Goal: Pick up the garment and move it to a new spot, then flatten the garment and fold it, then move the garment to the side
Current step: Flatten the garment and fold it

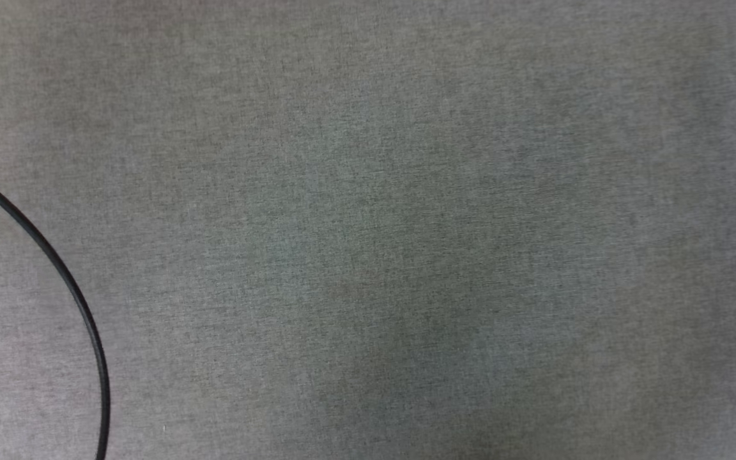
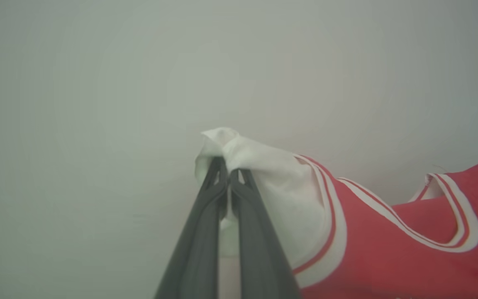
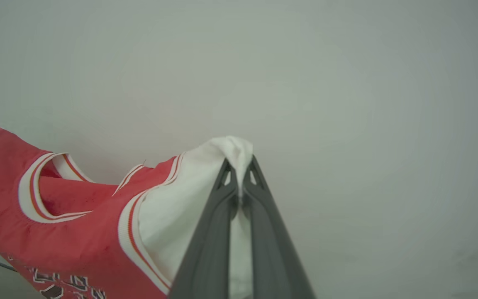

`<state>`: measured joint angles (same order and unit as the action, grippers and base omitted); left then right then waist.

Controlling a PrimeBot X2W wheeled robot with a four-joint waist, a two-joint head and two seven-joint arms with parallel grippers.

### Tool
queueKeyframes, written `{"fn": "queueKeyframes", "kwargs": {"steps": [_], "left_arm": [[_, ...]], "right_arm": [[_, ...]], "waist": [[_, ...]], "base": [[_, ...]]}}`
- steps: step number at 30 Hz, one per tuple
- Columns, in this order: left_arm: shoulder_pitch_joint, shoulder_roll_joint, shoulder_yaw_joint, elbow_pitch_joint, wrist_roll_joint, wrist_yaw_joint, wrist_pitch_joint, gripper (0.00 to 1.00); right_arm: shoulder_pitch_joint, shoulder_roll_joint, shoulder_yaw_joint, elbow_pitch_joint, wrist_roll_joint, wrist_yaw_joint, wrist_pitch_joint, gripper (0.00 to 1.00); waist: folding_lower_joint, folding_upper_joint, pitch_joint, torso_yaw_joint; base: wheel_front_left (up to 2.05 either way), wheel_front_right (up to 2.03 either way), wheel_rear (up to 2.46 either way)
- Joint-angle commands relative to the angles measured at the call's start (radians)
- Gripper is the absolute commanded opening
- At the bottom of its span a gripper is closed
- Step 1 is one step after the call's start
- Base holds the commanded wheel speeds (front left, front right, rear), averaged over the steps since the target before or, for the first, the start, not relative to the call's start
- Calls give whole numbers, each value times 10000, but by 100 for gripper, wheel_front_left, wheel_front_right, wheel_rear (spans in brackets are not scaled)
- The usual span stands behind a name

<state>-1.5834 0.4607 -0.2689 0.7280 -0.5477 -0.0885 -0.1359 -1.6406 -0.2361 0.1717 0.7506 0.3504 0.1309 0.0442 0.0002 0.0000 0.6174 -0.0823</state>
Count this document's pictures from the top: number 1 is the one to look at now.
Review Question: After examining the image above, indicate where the grey fabric sofa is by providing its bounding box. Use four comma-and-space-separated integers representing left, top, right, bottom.
0, 0, 736, 460

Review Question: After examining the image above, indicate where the thin black cable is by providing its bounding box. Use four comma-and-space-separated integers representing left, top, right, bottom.
0, 161, 112, 460

